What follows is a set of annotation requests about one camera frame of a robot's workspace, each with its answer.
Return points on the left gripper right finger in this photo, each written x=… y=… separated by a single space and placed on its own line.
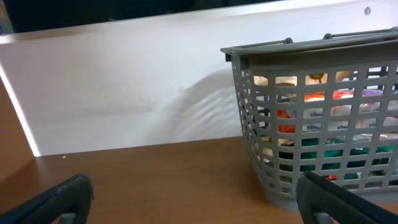
x=321 y=201

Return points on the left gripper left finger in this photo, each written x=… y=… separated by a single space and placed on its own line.
x=70 y=201

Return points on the green Nescafe coffee bag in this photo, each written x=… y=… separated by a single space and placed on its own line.
x=338 y=153

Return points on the beige brown snack pouch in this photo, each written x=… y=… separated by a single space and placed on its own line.
x=269 y=152

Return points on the multicolour tissue packet bundle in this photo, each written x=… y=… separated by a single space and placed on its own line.
x=342 y=110

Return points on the cream bag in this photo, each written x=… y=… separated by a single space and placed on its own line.
x=315 y=79

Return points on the grey plastic lattice basket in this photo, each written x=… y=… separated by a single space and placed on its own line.
x=277 y=111

